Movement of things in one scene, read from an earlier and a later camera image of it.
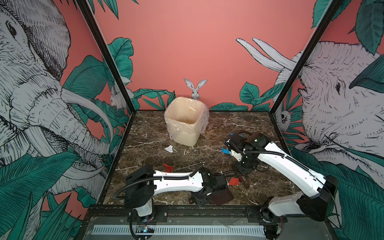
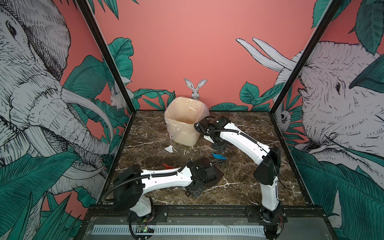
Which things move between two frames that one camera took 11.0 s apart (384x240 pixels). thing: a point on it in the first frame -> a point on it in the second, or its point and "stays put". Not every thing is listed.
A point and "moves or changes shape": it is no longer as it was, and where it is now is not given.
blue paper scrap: (225, 151) moves or changes shape
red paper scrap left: (168, 169) stays put
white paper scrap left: (169, 148) stays put
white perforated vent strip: (181, 230) stays put
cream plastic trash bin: (184, 117) stays put
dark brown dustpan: (221, 195) -> (204, 162)
